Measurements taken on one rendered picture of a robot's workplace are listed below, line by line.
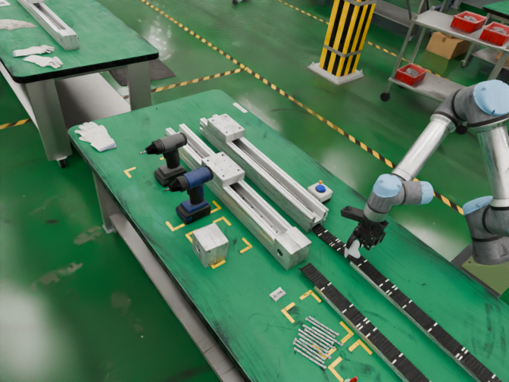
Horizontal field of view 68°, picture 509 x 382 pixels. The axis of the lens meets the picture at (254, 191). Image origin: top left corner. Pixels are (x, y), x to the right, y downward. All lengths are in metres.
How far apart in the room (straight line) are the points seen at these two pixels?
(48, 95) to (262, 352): 2.12
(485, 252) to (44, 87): 2.51
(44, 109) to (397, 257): 2.26
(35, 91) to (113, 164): 1.08
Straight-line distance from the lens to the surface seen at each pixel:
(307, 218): 1.51
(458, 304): 1.58
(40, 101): 2.79
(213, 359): 1.83
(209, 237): 1.34
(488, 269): 1.67
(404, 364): 1.32
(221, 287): 1.33
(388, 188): 1.21
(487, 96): 1.41
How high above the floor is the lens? 1.89
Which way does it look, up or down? 42 degrees down
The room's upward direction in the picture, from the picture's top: 9 degrees clockwise
